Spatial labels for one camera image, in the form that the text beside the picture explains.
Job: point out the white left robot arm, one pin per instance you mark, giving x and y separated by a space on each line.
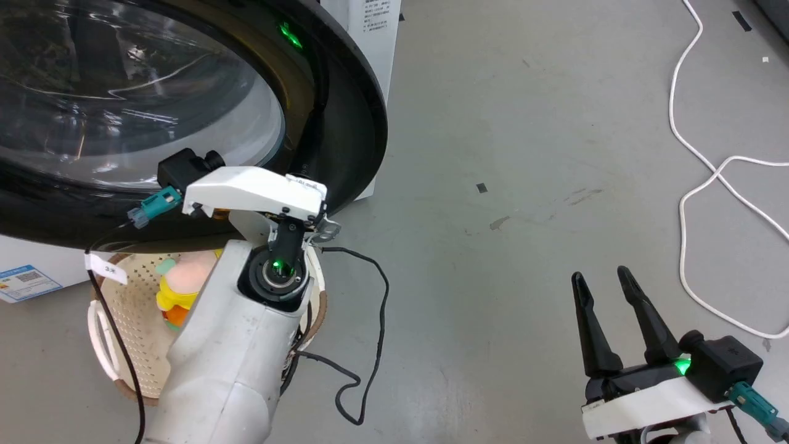
228 370

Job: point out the white washing machine body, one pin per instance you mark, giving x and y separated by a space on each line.
383 80

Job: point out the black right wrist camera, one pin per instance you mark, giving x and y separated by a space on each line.
724 364

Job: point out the teal left camera connector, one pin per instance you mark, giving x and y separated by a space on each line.
154 206

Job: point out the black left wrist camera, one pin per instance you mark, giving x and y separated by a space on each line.
185 168

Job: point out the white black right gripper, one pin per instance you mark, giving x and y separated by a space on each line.
647 401

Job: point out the white printed text label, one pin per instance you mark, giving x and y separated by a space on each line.
376 13

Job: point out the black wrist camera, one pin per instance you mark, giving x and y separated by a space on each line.
185 168
724 364

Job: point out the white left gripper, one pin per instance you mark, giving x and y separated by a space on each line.
259 188

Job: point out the yellow pink plush toy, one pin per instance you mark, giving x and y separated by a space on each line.
179 287

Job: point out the black floor tape strip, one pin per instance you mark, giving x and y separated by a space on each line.
741 21

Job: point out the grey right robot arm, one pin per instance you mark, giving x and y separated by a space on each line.
684 435

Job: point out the teal right camera connector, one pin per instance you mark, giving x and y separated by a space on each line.
757 407

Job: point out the white perforated laundry basket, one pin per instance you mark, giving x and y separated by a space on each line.
132 314

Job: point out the blue energy label sticker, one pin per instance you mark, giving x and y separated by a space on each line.
24 282

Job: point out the teal camera connector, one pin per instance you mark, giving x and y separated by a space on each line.
154 206
757 407

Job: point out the black round washing machine door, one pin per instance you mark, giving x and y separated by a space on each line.
348 123

